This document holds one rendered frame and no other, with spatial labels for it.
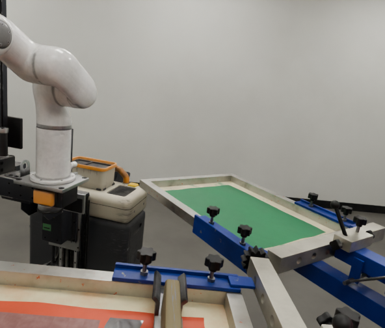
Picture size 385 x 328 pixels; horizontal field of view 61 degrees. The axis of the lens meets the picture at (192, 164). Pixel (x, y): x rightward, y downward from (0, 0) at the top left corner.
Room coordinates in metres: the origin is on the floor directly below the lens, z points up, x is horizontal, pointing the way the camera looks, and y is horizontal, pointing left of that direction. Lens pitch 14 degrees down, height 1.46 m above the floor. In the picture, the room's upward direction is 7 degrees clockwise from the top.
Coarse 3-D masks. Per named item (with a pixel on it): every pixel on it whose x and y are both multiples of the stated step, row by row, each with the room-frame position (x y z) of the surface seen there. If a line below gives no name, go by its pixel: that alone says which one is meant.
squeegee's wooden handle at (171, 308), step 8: (168, 280) 0.58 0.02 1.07; (176, 280) 0.59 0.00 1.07; (168, 288) 0.56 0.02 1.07; (176, 288) 0.56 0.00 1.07; (168, 296) 0.53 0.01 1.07; (176, 296) 0.54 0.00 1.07; (168, 304) 0.51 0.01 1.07; (176, 304) 0.52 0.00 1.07; (168, 312) 0.49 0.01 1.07; (176, 312) 0.49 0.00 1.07; (168, 320) 0.47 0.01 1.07; (176, 320) 0.47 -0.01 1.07
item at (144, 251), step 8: (144, 248) 0.70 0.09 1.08; (152, 248) 0.70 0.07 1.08; (144, 256) 0.67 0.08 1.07; (152, 256) 0.68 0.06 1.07; (208, 256) 0.70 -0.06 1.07; (216, 256) 0.71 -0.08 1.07; (144, 264) 0.67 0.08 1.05; (208, 264) 0.69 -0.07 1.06; (216, 264) 0.68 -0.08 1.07; (144, 272) 0.68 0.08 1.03; (208, 280) 0.69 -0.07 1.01
